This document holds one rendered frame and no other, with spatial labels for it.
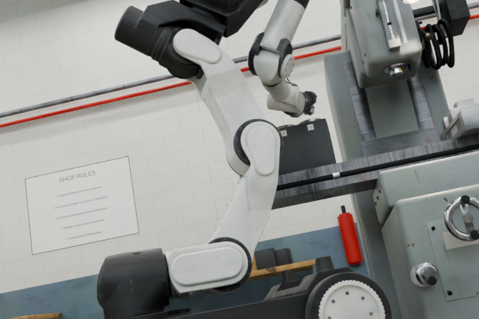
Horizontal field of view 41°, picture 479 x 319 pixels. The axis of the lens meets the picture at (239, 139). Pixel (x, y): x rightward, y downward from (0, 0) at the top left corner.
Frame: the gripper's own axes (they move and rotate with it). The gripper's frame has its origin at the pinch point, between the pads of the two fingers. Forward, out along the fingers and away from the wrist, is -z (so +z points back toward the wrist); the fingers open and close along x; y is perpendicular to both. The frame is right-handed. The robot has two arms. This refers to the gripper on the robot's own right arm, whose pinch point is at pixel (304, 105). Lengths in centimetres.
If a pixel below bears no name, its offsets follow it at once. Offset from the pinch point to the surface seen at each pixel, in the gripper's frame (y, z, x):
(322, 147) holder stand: 18.1, 10.5, 2.6
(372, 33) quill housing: -3.1, 2.3, -35.8
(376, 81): 6.5, -26.0, -23.8
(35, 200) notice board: -184, -331, 359
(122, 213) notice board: -113, -349, 291
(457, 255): 71, 48, -16
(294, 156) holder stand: 14.5, 12.9, 12.4
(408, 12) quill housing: -1.5, -2.3, -49.9
